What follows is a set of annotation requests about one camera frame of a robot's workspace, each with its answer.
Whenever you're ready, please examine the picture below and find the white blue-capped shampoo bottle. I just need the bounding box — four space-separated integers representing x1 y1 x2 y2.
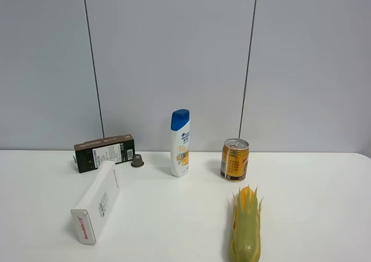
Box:
170 109 190 177

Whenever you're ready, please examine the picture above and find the gold drink can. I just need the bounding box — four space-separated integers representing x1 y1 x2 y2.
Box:
220 138 250 181

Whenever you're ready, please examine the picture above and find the grey coffee capsule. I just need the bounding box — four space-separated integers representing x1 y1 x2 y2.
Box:
131 154 144 168

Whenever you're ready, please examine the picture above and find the dark brown cardboard box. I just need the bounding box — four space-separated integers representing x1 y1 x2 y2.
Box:
74 134 135 173

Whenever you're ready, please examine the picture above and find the white toothpaste box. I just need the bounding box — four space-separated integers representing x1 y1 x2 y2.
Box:
71 161 120 245

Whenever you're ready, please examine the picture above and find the toy corn cob with husk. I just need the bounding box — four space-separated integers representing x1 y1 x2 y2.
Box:
228 186 262 262

